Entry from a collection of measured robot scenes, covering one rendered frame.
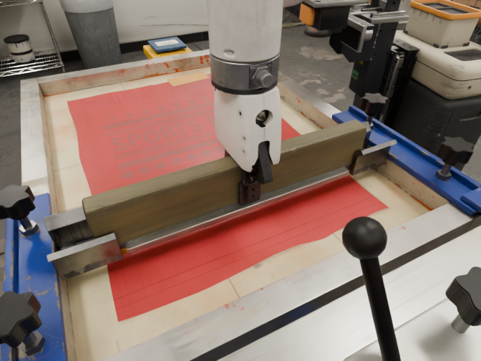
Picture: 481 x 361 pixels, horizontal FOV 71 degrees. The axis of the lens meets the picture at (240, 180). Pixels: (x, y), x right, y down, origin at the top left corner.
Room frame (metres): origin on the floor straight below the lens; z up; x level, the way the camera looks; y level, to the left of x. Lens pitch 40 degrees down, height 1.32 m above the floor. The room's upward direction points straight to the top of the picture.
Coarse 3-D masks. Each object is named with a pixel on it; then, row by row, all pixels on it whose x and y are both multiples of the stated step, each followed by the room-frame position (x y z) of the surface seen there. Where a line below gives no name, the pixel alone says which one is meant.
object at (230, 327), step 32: (128, 64) 0.88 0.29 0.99; (160, 64) 0.89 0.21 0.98; (192, 64) 0.93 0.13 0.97; (32, 96) 0.69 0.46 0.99; (288, 96) 0.73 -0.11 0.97; (32, 128) 0.56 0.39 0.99; (32, 160) 0.45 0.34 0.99; (32, 192) 0.37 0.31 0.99; (416, 192) 0.40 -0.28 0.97; (416, 224) 0.31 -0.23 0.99; (448, 224) 0.31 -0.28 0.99; (480, 224) 0.33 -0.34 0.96; (352, 256) 0.26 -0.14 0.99; (384, 256) 0.26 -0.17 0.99; (416, 256) 0.28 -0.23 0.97; (64, 288) 0.23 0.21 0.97; (288, 288) 0.21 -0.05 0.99; (320, 288) 0.21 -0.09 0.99; (352, 288) 0.23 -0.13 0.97; (64, 320) 0.18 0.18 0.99; (192, 320) 0.18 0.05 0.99; (224, 320) 0.18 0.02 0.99; (256, 320) 0.18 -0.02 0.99; (288, 320) 0.19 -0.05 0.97; (128, 352) 0.15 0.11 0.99; (160, 352) 0.15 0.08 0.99; (192, 352) 0.15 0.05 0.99; (224, 352) 0.15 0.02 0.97
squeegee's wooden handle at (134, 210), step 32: (352, 128) 0.44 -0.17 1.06; (224, 160) 0.36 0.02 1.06; (288, 160) 0.38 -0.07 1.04; (320, 160) 0.41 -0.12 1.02; (352, 160) 0.44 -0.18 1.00; (128, 192) 0.30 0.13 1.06; (160, 192) 0.30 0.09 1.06; (192, 192) 0.32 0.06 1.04; (224, 192) 0.34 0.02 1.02; (96, 224) 0.27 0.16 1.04; (128, 224) 0.28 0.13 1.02; (160, 224) 0.30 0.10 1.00
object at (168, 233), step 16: (320, 176) 0.41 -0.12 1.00; (336, 176) 0.41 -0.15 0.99; (272, 192) 0.37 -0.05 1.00; (288, 192) 0.37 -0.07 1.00; (224, 208) 0.34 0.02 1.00; (240, 208) 0.34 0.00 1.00; (192, 224) 0.31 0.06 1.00; (208, 224) 0.31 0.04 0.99; (144, 240) 0.28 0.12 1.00; (160, 240) 0.28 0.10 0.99
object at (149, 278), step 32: (96, 96) 0.76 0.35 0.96; (128, 96) 0.76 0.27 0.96; (160, 96) 0.76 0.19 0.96; (96, 128) 0.61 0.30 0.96; (96, 160) 0.50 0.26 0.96; (96, 192) 0.41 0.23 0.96; (224, 224) 0.34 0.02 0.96; (128, 256) 0.28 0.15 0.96; (160, 256) 0.28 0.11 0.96; (192, 256) 0.28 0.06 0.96; (224, 256) 0.28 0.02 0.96; (256, 256) 0.28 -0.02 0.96; (128, 288) 0.24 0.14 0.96; (160, 288) 0.24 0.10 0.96; (192, 288) 0.24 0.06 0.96
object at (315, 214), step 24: (168, 96) 0.76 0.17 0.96; (192, 96) 0.76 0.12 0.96; (312, 192) 0.41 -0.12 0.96; (336, 192) 0.41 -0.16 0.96; (360, 192) 0.41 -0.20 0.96; (264, 216) 0.36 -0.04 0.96; (288, 216) 0.36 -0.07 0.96; (312, 216) 0.36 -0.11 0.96; (336, 216) 0.36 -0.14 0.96; (360, 216) 0.36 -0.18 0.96; (288, 240) 0.31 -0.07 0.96; (312, 240) 0.31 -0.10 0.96
